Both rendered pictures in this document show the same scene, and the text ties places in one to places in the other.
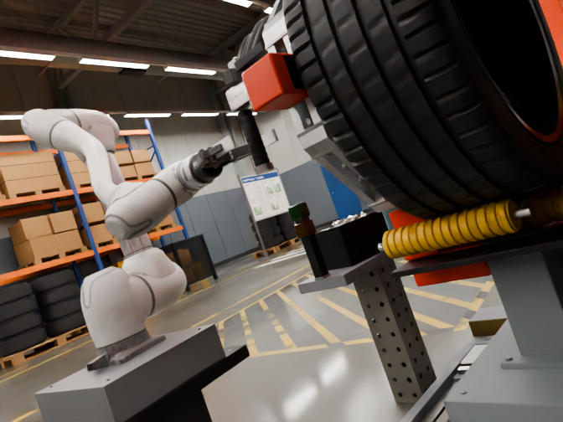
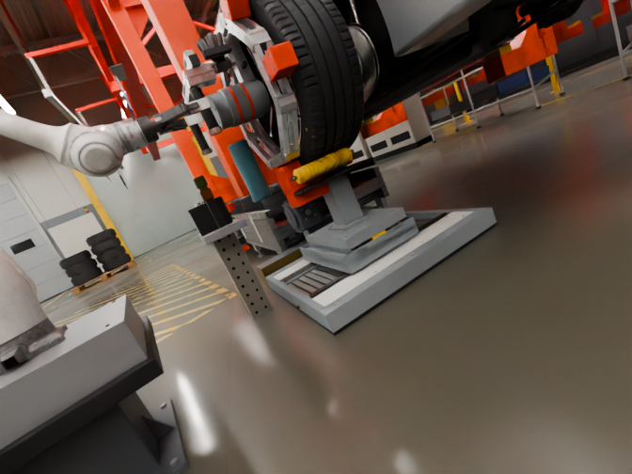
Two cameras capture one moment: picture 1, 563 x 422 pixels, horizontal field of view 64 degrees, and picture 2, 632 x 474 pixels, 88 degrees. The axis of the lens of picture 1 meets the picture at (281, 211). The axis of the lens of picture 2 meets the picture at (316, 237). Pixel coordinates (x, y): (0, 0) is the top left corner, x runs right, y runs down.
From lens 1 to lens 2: 1.04 m
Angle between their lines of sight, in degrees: 65
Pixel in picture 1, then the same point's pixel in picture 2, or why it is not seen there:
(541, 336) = (352, 213)
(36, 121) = not seen: outside the picture
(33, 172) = not seen: outside the picture
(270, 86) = (291, 58)
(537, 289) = (348, 192)
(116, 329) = (28, 312)
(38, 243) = not seen: outside the picture
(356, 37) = (328, 49)
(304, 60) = (302, 53)
